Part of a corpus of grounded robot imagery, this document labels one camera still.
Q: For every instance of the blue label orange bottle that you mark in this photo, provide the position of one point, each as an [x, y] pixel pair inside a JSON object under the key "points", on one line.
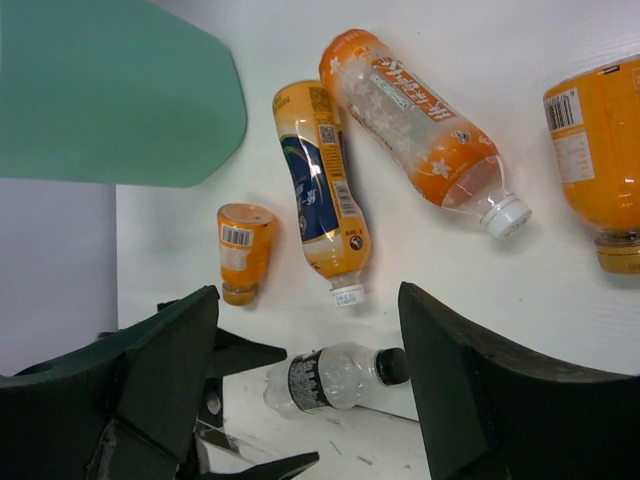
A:
{"points": [[333, 231]]}

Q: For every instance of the small orange bottle left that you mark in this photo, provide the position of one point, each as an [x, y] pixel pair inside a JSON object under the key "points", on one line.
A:
{"points": [[245, 233]]}

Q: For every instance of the small orange bottle right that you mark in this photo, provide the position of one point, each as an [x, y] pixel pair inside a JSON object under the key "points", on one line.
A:
{"points": [[593, 122]]}

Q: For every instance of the small orange bottle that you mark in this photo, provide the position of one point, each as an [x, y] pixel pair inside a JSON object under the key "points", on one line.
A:
{"points": [[593, 122], [245, 233]]}

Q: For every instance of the orange label clear bottle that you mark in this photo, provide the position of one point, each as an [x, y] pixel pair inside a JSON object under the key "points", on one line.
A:
{"points": [[449, 161]]}

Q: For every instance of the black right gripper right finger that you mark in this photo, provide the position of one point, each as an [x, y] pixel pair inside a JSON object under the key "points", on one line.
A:
{"points": [[491, 408]]}

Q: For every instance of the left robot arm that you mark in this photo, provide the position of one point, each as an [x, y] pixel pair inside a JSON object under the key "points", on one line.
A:
{"points": [[235, 400]]}

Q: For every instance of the green plastic bin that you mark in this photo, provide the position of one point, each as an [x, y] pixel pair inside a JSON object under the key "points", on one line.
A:
{"points": [[115, 92]]}

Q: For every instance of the small clear black-cap bottle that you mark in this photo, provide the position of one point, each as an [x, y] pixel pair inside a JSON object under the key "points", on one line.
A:
{"points": [[337, 377]]}

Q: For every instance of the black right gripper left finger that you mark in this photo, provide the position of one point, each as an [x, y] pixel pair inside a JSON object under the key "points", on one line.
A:
{"points": [[53, 417]]}

